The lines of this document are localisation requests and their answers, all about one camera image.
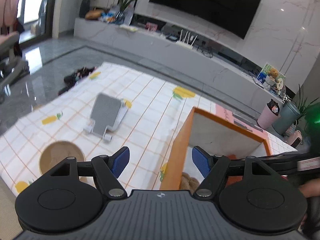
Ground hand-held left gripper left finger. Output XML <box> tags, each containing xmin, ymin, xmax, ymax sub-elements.
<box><xmin>36</xmin><ymin>146</ymin><xmax>131</xmax><ymax>198</ymax></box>

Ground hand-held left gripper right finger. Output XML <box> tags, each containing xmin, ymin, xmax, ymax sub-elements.
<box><xmin>192</xmin><ymin>145</ymin><xmax>286</xmax><ymax>198</ymax></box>

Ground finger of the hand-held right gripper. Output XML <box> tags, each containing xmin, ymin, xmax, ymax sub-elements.
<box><xmin>257</xmin><ymin>153</ymin><xmax>300</xmax><ymax>173</ymax></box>

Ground brown fluffy plush cloth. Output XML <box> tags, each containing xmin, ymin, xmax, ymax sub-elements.
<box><xmin>180</xmin><ymin>172</ymin><xmax>201</xmax><ymax>191</ymax></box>

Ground orange cardboard box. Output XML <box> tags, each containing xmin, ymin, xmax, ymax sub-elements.
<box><xmin>160</xmin><ymin>107</ymin><xmax>272</xmax><ymax>191</ymax></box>

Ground person's right hand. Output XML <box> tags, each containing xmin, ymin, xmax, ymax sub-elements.
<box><xmin>299</xmin><ymin>181</ymin><xmax>320</xmax><ymax>198</ymax></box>

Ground pink slipper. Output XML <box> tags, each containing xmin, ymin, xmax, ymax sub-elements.
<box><xmin>290</xmin><ymin>130</ymin><xmax>303</xmax><ymax>148</ymax></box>

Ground grey trash bin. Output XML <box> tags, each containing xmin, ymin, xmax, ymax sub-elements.
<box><xmin>272</xmin><ymin>101</ymin><xmax>301</xmax><ymax>136</ymax></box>

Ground pink trash bin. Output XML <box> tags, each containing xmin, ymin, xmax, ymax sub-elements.
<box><xmin>257</xmin><ymin>99</ymin><xmax>281</xmax><ymax>129</ymax></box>

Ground pink mat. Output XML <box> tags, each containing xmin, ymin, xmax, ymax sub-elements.
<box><xmin>215</xmin><ymin>104</ymin><xmax>269</xmax><ymax>141</ymax></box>

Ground grey folding stand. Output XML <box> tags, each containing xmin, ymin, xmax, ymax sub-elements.
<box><xmin>83</xmin><ymin>93</ymin><xmax>129</xmax><ymax>144</ymax></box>

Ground potted spiky green plant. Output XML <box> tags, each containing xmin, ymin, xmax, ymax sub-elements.
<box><xmin>291</xmin><ymin>84</ymin><xmax>318</xmax><ymax>131</ymax></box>

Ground brown paper bowl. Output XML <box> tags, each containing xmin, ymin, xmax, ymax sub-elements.
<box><xmin>39</xmin><ymin>141</ymin><xmax>87</xmax><ymax>183</ymax></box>

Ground checked lemon print tablecloth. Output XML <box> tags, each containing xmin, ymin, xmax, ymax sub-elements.
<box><xmin>0</xmin><ymin>62</ymin><xmax>300</xmax><ymax>198</ymax></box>

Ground green picture card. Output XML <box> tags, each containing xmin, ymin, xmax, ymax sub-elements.
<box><xmin>256</xmin><ymin>62</ymin><xmax>286</xmax><ymax>86</ymax></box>

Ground dark clothing on floor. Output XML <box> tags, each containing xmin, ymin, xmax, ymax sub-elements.
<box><xmin>58</xmin><ymin>66</ymin><xmax>97</xmax><ymax>96</ymax></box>

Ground black soundbar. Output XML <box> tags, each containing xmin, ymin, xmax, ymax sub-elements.
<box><xmin>217</xmin><ymin>51</ymin><xmax>251</xmax><ymax>68</ymax></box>

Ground white marble television cabinet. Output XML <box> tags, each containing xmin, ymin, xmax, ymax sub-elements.
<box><xmin>74</xmin><ymin>12</ymin><xmax>293</xmax><ymax>121</ymax></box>

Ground white router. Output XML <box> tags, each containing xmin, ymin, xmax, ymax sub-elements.
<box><xmin>176</xmin><ymin>29</ymin><xmax>198</xmax><ymax>49</ymax></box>

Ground blue white snack packets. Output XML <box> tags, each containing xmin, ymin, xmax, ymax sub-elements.
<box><xmin>99</xmin><ymin>10</ymin><xmax>117</xmax><ymax>24</ymax></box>

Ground brown rounded ornament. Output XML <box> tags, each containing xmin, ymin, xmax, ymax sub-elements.
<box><xmin>85</xmin><ymin>9</ymin><xmax>104</xmax><ymax>20</ymax></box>

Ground dark vase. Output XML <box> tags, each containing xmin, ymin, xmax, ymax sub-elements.
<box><xmin>79</xmin><ymin>0</ymin><xmax>91</xmax><ymax>19</ymax></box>

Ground pink grey office chair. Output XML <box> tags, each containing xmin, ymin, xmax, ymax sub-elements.
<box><xmin>0</xmin><ymin>0</ymin><xmax>30</xmax><ymax>101</ymax></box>

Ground black cables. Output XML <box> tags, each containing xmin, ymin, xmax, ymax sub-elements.
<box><xmin>197</xmin><ymin>44</ymin><xmax>214</xmax><ymax>58</ymax></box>

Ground black wall television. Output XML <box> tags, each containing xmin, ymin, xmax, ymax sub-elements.
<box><xmin>149</xmin><ymin>0</ymin><xmax>264</xmax><ymax>40</ymax></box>

